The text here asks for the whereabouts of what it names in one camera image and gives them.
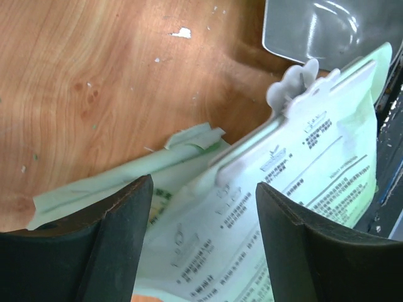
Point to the white plastic bag clip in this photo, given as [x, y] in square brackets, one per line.
[296, 101]

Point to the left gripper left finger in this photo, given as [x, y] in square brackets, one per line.
[90, 255]

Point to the green cat litter bag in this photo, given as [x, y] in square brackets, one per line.
[203, 242]

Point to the metal litter scoop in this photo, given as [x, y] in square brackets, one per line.
[334, 32]

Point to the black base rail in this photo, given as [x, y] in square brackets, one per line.
[383, 218]

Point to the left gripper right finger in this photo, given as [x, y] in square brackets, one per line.
[312, 258]

